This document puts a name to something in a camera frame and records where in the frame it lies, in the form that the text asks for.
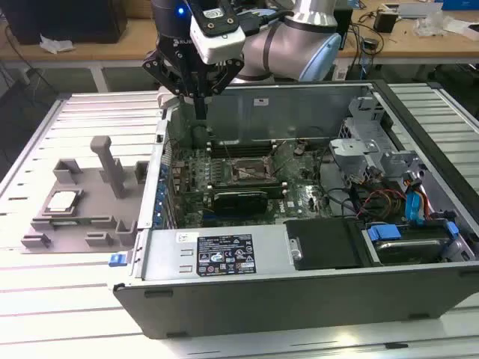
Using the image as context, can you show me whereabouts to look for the open black PC case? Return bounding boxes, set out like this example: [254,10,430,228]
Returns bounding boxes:
[112,79,479,340]

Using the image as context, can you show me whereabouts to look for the black computer tower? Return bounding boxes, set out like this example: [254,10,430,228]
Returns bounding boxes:
[1,0,128,45]

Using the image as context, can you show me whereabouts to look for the silver power supply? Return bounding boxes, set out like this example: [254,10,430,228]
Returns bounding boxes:
[141,226,290,281]

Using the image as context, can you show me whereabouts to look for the crumpled white paper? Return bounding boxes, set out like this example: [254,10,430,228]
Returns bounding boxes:
[39,34,75,54]

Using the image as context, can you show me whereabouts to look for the hard disk in blue carrier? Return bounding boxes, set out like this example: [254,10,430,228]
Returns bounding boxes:
[361,220,460,267]

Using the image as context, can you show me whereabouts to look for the black RAM stick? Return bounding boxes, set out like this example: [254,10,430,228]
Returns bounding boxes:
[212,140,272,148]

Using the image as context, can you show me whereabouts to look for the black drive bay cover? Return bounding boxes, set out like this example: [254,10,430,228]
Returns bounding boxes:
[284,218,366,271]

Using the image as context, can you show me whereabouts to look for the green RAM stick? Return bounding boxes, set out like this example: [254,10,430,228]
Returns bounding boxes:
[50,218,94,227]

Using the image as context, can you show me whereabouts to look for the red and yellow wires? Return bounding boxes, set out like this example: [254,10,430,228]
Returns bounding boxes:
[368,188,407,215]

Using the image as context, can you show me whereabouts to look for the black camera cable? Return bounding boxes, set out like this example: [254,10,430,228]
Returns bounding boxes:
[239,9,296,34]

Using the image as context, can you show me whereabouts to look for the silver drive cage bracket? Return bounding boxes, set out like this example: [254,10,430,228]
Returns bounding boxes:
[329,138,379,181]

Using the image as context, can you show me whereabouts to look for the black power supply label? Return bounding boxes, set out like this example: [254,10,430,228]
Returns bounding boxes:
[196,232,256,277]

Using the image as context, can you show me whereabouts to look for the white flat box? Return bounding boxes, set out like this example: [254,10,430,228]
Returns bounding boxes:
[445,18,479,41]

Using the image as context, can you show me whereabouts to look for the clear plastic bag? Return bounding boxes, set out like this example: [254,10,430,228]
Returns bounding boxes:
[413,10,452,38]

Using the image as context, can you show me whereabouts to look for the black wire bundle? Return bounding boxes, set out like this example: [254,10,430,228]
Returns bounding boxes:
[317,149,361,218]

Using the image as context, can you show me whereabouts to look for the black graphics card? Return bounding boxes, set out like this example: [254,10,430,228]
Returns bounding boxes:
[213,190,269,216]

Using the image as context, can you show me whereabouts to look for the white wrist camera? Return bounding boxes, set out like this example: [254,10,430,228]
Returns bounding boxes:
[189,6,247,64]

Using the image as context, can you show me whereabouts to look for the blue flat wire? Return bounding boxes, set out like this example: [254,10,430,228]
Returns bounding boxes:
[405,186,424,226]

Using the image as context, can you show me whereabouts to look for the CPU socket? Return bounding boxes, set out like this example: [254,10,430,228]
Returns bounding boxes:
[231,159,271,185]

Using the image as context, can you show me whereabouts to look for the green motherboard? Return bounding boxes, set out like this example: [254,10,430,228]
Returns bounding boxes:
[168,140,334,229]

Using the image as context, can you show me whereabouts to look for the perforated metal cage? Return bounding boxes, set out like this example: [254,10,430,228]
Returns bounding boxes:
[338,95,387,140]

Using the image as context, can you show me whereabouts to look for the black RAM slot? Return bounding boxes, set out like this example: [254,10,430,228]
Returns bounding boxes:
[207,185,288,199]

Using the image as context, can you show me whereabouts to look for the wooden desk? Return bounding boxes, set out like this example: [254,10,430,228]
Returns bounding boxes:
[336,7,479,67]
[0,14,162,72]

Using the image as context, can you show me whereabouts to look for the small black box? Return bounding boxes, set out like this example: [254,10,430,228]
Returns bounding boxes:
[373,10,397,33]

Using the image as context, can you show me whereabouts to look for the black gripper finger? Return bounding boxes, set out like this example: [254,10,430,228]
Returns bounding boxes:
[201,58,245,120]
[141,50,203,120]

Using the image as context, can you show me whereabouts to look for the silver CPU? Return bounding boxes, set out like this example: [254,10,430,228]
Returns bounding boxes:
[46,190,82,215]

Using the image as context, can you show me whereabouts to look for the blue box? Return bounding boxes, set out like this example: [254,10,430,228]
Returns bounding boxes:
[443,0,479,11]

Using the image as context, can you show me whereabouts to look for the gray case handle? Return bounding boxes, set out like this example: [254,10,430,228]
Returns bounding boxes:
[156,86,180,110]

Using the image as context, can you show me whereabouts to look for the gray parts rack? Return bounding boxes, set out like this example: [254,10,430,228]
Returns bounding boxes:
[20,135,150,255]

